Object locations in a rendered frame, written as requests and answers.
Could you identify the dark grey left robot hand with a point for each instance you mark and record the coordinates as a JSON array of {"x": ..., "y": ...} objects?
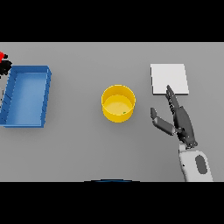
[{"x": 5, "y": 66}]

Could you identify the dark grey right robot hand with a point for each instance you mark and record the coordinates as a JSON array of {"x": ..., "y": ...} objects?
[{"x": 183, "y": 121}]

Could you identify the red beaker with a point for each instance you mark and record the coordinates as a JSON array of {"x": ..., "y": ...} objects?
[{"x": 2, "y": 55}]

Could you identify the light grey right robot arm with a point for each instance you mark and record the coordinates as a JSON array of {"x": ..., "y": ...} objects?
[{"x": 194, "y": 166}]

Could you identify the pale square measuring scale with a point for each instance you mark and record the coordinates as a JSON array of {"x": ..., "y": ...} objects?
[{"x": 169, "y": 78}]

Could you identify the yellow bowl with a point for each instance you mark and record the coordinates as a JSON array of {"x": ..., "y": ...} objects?
[{"x": 118, "y": 106}]

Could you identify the blue tray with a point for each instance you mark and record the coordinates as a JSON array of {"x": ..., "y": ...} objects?
[{"x": 26, "y": 97}]

